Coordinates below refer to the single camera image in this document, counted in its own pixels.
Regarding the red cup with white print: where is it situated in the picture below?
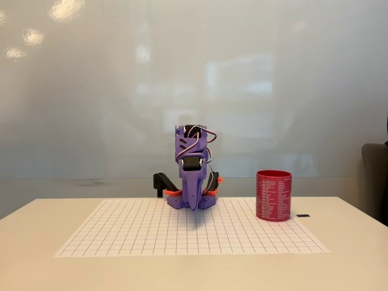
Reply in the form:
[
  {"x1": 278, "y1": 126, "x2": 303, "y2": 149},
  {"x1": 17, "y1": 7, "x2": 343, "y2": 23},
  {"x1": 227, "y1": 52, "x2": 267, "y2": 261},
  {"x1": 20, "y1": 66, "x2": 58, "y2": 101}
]
[{"x1": 256, "y1": 170, "x2": 292, "y2": 222}]

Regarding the white grid paper sheet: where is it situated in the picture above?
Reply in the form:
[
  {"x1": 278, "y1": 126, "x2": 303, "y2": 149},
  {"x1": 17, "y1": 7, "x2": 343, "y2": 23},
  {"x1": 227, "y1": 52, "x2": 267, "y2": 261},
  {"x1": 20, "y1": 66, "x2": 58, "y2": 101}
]
[{"x1": 53, "y1": 198, "x2": 330, "y2": 258}]

